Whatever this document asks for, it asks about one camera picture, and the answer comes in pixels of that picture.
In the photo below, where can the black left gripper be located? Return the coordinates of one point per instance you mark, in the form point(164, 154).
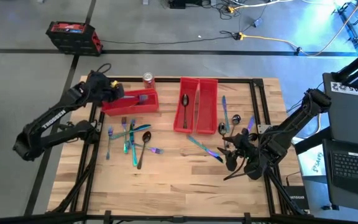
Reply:
point(102, 88)

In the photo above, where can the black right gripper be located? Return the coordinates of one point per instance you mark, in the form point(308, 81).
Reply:
point(245, 146)

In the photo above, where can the red plastic bin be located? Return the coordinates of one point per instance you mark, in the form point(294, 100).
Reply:
point(179, 124)
point(141, 110)
point(207, 109)

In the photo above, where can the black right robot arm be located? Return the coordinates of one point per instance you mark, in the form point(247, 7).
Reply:
point(291, 124)

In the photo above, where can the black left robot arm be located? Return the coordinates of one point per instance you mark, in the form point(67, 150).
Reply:
point(54, 118)

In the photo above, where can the red soda can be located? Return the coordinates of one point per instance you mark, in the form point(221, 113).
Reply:
point(148, 81)

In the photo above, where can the red and black toolbox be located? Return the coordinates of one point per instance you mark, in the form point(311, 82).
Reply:
point(73, 40)

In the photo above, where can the white printed sheet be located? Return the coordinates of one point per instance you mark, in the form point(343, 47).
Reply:
point(309, 161)

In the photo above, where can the black power strip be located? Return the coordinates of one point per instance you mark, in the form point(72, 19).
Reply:
point(177, 4)

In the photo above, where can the black laptop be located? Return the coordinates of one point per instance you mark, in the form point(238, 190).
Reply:
point(353, 168)

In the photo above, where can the grey case with sticker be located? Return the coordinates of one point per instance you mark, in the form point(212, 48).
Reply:
point(353, 118)

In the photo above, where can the small grey power adapter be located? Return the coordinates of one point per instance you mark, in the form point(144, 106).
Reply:
point(258, 22)

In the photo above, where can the black metal stand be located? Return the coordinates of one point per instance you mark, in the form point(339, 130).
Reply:
point(351, 32)

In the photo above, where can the black network switch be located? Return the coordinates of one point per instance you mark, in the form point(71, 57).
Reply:
point(297, 197)

